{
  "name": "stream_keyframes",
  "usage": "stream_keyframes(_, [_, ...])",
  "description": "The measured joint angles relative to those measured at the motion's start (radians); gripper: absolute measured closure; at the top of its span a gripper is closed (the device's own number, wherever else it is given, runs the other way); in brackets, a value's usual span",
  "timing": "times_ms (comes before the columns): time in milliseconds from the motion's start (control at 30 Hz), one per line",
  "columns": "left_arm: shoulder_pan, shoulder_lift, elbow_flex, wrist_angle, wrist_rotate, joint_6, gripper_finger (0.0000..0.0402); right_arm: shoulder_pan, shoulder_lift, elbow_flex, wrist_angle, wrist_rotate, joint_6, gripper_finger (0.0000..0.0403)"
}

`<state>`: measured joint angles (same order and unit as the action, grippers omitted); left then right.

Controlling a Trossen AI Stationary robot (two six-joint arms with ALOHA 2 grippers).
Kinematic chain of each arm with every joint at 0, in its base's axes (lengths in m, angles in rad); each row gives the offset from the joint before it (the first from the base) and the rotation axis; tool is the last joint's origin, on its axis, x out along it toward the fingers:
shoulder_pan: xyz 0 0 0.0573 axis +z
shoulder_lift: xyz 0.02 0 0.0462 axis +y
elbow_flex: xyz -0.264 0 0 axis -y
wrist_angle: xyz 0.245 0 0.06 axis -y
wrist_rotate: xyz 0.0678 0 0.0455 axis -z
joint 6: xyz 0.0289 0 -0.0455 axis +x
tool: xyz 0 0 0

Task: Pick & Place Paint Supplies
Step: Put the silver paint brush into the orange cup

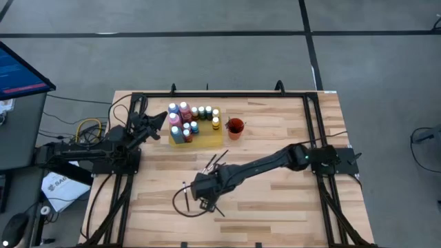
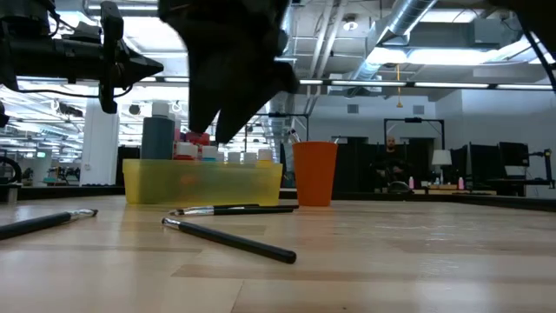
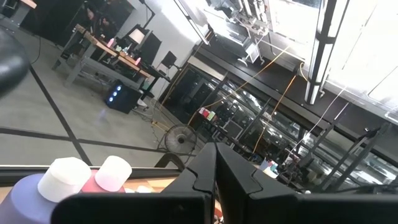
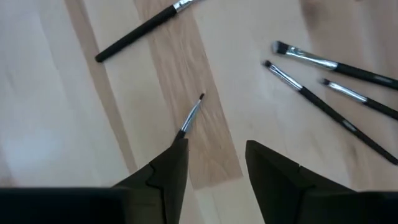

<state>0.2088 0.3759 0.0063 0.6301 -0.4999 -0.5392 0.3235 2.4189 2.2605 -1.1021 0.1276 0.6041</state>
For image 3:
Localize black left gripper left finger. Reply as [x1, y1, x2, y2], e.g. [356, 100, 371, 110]
[51, 142, 217, 224]

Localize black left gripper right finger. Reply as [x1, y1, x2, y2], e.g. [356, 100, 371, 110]
[216, 142, 398, 224]

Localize large red paint bottle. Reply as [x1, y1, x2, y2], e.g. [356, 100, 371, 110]
[81, 155, 133, 194]

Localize large blue paint bottle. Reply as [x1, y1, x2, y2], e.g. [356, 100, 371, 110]
[0, 157, 93, 224]

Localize black floor fan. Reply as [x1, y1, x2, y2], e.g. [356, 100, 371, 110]
[157, 123, 199, 156]

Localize black metal tripod stand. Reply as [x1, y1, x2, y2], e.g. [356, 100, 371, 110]
[320, 123, 391, 192]

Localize black computer tower blue lights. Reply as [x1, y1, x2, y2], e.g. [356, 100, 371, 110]
[104, 80, 144, 114]

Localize long horizontal light bar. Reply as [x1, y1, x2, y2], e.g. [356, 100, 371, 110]
[303, 0, 348, 106]

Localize wooden top grey desk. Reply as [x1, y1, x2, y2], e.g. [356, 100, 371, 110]
[51, 24, 172, 91]
[0, 0, 38, 27]

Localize large black desk monitor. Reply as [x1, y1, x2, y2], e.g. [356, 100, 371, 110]
[139, 30, 163, 67]

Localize white shade table lamp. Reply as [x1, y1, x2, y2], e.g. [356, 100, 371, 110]
[127, 28, 146, 47]

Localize person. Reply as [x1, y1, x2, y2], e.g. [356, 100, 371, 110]
[93, 15, 119, 43]
[79, 6, 99, 32]

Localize orange hanging cable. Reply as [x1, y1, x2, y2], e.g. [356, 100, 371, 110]
[252, 63, 307, 155]
[186, 45, 290, 126]

